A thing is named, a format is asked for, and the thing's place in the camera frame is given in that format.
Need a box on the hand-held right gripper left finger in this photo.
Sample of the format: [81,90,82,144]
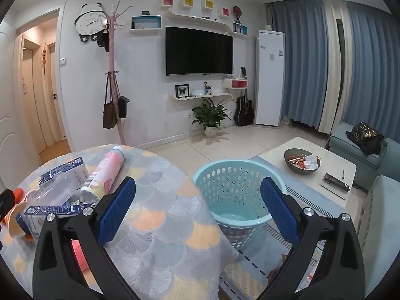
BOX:
[33,176,147,300]

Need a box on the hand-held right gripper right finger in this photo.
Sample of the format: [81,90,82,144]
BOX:
[254,177,366,300]

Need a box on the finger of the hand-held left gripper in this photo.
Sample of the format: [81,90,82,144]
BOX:
[0,190,15,224]

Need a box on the light blue plastic basket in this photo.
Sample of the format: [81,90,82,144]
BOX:
[192,159,288,251]

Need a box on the blue white milk carton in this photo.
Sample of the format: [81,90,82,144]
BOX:
[39,157,90,191]
[17,203,97,245]

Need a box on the pink cylindrical can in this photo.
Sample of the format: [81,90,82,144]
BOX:
[80,145,127,202]

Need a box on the dark grey bowl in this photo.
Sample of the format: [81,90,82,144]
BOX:
[284,148,322,174]

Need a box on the clear plastic container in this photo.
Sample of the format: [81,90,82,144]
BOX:
[31,179,82,208]

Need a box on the pile of wrapped snacks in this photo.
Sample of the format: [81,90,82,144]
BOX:
[287,153,319,170]

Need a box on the white coffee table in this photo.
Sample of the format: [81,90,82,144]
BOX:
[258,137,357,208]

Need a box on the white door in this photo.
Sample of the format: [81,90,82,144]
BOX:
[0,25,40,194]
[47,41,68,140]

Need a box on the teal sofa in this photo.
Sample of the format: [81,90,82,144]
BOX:
[326,122,400,191]

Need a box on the brown tote bag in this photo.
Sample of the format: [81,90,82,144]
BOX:
[103,72,119,130]

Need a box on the pale sofa seat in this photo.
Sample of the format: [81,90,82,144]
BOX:
[356,175,400,299]

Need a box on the small black bag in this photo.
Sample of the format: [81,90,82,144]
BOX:
[117,75,131,119]

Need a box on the black acoustic guitar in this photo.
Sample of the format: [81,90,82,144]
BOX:
[234,66,254,126]

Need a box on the potted green plant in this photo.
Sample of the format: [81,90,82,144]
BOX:
[191,98,229,139]

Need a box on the white sheer curtain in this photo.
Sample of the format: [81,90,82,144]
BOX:
[319,0,354,136]

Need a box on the white standing air conditioner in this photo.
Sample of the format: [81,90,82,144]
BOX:
[254,29,286,128]

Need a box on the pink coat rack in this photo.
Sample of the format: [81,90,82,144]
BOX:
[104,0,133,146]

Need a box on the blue curtain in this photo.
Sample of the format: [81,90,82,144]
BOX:
[269,0,329,133]
[347,1,400,163]

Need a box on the dark cap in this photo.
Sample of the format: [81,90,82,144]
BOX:
[96,30,111,53]

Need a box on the black flat television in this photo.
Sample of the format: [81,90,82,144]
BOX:
[165,26,234,76]

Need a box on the wide blue lined box shelf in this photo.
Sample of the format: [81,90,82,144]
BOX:
[130,15,163,32]

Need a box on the white red wall cabinet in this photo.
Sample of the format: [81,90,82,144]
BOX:
[222,78,248,91]

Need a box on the short curved white wall shelf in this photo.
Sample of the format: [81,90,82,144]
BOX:
[170,92,232,101]

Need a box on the panda wall clock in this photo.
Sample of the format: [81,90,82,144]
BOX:
[74,3,108,44]

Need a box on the long curved white wall shelf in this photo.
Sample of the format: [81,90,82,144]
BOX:
[165,8,247,40]

